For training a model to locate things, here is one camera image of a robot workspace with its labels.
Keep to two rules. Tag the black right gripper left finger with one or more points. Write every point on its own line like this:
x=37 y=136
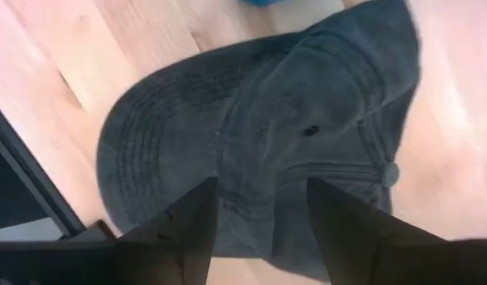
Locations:
x=179 y=237

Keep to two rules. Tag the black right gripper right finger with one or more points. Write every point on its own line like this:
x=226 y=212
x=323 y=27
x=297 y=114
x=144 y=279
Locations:
x=366 y=245

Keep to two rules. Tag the grey washed cotton cap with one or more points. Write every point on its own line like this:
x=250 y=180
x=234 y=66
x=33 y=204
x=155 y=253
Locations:
x=267 y=118

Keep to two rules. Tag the blue plastic bin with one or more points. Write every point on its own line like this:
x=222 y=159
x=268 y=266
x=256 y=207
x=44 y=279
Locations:
x=261 y=2

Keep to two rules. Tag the black aluminium table frame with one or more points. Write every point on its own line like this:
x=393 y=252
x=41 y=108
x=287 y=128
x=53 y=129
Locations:
x=29 y=174

